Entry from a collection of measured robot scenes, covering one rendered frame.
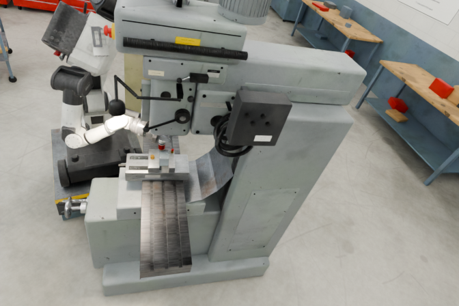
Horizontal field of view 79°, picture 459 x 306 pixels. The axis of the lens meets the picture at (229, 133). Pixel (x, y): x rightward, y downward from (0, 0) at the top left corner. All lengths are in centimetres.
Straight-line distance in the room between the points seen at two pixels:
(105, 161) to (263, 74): 144
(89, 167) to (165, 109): 111
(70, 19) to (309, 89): 114
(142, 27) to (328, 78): 84
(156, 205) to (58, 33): 94
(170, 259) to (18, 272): 140
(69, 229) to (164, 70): 183
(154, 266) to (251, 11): 115
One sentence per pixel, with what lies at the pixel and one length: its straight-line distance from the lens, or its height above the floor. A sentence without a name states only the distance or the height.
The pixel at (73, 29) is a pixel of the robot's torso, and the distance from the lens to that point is 154.
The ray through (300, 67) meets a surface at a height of 175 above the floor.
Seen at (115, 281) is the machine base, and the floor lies 20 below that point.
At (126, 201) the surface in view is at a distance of 170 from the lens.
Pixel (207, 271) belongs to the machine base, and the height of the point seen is 20.
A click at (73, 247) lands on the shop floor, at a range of 258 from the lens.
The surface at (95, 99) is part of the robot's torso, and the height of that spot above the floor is 107.
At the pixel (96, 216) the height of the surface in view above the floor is 73.
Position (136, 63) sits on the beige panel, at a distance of 322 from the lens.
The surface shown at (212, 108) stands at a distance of 127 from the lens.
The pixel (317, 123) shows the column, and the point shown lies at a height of 153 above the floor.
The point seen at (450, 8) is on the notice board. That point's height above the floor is 173.
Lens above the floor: 223
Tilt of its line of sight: 39 degrees down
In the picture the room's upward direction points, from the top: 16 degrees clockwise
